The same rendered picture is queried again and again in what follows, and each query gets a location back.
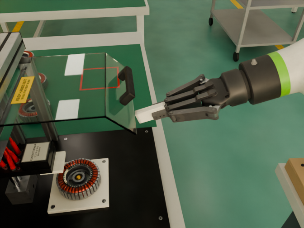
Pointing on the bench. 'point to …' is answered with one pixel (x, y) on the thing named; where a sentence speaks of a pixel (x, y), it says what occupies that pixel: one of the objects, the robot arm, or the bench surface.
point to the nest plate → (63, 206)
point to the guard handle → (127, 96)
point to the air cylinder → (22, 190)
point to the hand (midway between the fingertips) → (151, 112)
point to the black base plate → (17, 222)
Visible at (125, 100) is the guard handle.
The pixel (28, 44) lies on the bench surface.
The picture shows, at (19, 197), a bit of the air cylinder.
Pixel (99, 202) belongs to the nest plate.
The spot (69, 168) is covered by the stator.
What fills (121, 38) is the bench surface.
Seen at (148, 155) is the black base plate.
